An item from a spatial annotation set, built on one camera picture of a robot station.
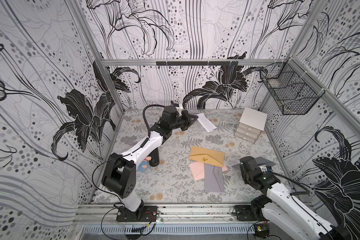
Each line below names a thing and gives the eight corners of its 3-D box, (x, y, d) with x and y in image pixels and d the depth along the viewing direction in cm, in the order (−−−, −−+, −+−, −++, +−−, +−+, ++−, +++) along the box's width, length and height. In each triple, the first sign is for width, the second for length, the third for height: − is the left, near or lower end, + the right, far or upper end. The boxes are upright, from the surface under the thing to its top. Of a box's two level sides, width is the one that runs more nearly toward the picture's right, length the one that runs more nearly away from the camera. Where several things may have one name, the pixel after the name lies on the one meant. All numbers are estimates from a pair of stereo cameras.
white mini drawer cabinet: (233, 136, 104) (238, 123, 94) (239, 119, 114) (245, 106, 103) (254, 144, 100) (262, 132, 89) (259, 126, 109) (267, 114, 99)
